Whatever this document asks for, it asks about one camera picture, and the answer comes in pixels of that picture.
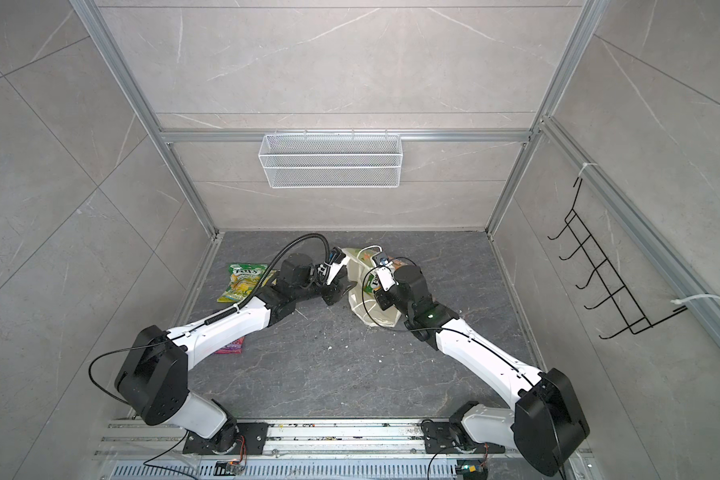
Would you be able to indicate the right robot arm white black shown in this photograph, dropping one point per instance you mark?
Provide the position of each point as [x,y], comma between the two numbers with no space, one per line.
[543,419]

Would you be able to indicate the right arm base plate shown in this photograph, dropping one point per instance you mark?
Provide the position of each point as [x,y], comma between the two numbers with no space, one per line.
[438,437]

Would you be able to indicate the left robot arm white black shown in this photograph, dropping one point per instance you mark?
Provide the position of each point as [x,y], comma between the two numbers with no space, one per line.
[153,379]

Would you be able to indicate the black wire hook rack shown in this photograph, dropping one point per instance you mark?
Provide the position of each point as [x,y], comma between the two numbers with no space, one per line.
[604,272]

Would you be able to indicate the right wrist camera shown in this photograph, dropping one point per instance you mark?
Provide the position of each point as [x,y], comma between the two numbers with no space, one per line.
[384,270]

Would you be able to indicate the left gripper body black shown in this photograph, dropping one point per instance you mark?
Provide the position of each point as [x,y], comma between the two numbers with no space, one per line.
[332,292]

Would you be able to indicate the green Fox's candy bag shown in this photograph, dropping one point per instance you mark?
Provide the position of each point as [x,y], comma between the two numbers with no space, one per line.
[371,283]
[243,277]

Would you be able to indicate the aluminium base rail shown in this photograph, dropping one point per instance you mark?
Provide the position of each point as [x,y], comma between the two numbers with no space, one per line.
[386,448]

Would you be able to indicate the purple snack packet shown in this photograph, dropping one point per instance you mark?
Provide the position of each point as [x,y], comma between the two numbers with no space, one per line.
[234,347]

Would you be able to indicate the white wire mesh basket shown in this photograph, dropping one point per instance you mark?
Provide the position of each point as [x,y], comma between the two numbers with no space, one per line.
[341,160]

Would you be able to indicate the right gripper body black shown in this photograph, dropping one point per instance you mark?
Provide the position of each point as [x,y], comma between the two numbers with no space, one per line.
[387,299]

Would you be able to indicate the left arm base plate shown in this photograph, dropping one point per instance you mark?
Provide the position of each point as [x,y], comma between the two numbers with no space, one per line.
[252,437]

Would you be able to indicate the white floral paper bag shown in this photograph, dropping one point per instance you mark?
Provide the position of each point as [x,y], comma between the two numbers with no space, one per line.
[362,305]

